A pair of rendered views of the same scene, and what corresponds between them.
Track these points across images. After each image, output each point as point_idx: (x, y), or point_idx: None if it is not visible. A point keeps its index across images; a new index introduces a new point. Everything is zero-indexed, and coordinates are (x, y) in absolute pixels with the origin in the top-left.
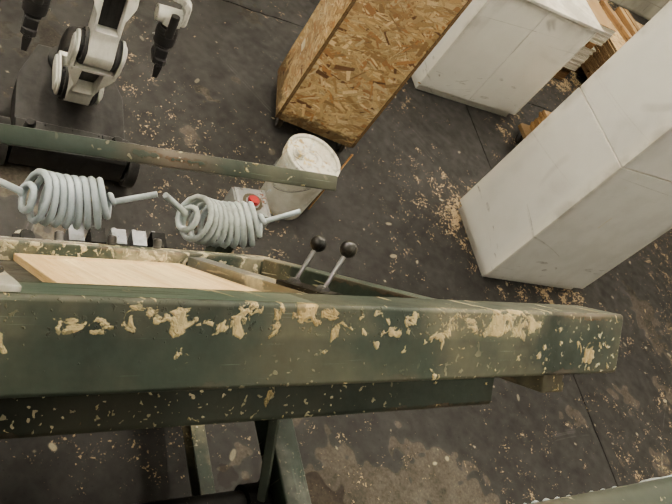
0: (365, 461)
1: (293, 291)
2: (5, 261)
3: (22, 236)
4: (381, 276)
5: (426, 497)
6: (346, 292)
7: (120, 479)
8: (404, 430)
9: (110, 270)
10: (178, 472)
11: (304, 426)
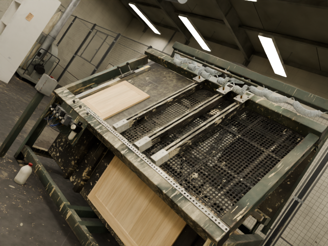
0: (26, 133)
1: (127, 76)
2: (106, 120)
3: (82, 122)
4: None
5: (31, 128)
6: (105, 75)
7: (55, 176)
8: (11, 121)
9: (113, 101)
10: (48, 166)
11: (20, 138)
